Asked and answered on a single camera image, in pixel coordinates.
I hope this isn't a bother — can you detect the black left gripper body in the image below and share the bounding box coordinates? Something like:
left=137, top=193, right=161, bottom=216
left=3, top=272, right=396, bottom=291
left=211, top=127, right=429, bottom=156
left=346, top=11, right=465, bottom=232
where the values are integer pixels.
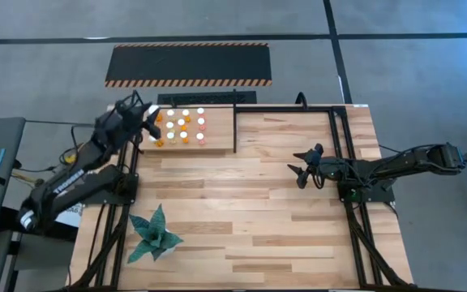
left=94, top=101, right=148, bottom=150

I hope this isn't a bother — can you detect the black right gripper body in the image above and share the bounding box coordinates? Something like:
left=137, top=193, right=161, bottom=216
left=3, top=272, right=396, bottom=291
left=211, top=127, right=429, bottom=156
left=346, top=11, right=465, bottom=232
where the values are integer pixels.
left=306, top=155, right=343, bottom=187

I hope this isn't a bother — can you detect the wooden shelf board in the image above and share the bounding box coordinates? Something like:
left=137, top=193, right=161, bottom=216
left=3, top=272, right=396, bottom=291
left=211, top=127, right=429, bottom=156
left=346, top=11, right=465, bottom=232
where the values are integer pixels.
left=139, top=105, right=234, bottom=152

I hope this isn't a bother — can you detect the hazard-striped black floor mat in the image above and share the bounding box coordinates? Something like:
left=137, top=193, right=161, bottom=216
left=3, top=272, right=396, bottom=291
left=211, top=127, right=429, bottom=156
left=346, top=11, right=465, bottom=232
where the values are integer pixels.
left=104, top=41, right=273, bottom=88

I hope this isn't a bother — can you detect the black floor tape strip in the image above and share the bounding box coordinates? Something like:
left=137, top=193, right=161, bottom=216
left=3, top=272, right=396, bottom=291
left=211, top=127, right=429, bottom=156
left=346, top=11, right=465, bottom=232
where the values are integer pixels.
left=322, top=0, right=353, bottom=105
left=0, top=32, right=467, bottom=45

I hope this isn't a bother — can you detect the white printed paper sheet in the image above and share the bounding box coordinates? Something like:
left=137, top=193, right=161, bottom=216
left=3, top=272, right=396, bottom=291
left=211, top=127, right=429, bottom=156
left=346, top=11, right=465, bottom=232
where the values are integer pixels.
left=54, top=202, right=84, bottom=228

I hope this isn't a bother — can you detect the grey side cart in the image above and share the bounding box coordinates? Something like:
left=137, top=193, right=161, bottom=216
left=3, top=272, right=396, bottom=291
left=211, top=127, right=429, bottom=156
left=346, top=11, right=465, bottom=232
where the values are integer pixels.
left=0, top=116, right=27, bottom=292

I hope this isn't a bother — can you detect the green potted artificial plant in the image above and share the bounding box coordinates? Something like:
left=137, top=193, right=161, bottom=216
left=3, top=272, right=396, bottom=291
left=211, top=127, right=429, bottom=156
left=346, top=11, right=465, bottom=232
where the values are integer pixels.
left=126, top=204, right=185, bottom=264

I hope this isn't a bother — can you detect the black bench bar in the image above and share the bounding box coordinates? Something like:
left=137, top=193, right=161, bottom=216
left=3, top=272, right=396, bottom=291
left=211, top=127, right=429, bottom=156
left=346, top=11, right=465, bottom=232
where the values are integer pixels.
left=0, top=205, right=79, bottom=244

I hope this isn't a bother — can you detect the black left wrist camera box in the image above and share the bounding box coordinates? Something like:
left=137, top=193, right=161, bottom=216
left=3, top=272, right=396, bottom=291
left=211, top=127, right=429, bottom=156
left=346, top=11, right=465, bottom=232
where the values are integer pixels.
left=144, top=113, right=163, bottom=140

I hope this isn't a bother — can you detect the black aluminium rig frame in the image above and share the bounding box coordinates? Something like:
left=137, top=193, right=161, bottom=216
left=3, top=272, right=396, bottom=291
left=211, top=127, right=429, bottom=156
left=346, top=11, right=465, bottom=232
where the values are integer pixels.
left=67, top=104, right=413, bottom=292

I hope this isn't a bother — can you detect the black arched handle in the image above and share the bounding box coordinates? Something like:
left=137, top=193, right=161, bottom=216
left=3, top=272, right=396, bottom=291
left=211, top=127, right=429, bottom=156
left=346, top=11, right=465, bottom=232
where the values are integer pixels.
left=294, top=92, right=310, bottom=112

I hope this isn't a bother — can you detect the yellow cable bundle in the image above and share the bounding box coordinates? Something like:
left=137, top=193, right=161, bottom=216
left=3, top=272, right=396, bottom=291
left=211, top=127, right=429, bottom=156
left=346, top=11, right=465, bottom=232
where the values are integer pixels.
left=10, top=152, right=81, bottom=188

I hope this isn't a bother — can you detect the thin black shelf frame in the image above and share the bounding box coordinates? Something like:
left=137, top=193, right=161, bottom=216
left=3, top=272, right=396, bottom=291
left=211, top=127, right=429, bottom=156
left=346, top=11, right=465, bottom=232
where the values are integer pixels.
left=122, top=88, right=238, bottom=155

